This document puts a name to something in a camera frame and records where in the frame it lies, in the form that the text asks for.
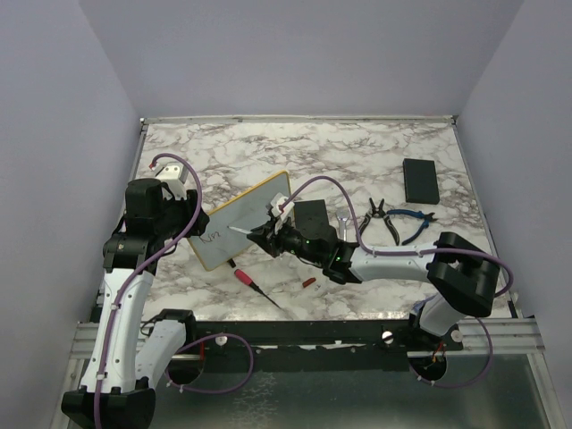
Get yellow framed whiteboard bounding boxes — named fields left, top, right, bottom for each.
left=189, top=170, right=290, bottom=272

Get black handled pliers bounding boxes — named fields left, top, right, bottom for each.
left=358, top=198, right=400, bottom=245

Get red handled screwdriver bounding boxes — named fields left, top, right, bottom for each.
left=233, top=269, right=281, bottom=309

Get black rectangular box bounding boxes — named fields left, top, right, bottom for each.
left=402, top=158, right=440, bottom=205

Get blue handled pliers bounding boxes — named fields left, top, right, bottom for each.
left=385, top=207, right=438, bottom=246

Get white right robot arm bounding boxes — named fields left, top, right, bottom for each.
left=247, top=221, right=501, bottom=349

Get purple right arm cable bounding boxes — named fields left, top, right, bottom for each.
left=281, top=176, right=515, bottom=388

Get silver open-end wrench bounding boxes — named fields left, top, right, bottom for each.
left=336, top=214, right=349, bottom=241

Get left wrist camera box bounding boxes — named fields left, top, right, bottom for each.
left=156, top=163, right=189, bottom=199

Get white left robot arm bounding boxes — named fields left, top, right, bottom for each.
left=62, top=174, right=208, bottom=428

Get black flat rectangular pad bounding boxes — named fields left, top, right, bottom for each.
left=294, top=199, right=336, bottom=240

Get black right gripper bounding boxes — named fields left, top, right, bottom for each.
left=248, top=214, right=325, bottom=266

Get black front mounting rail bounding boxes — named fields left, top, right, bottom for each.
left=145, top=307, right=448, bottom=374

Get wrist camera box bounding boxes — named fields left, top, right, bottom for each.
left=267, top=193, right=294, bottom=234
left=156, top=163, right=189, bottom=199

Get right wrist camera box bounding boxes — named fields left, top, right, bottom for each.
left=267, top=193, right=294, bottom=234

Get silver whiteboard marker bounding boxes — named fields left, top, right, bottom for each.
left=228, top=225, right=251, bottom=235

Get red marker cap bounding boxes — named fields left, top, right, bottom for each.
left=302, top=277, right=316, bottom=289

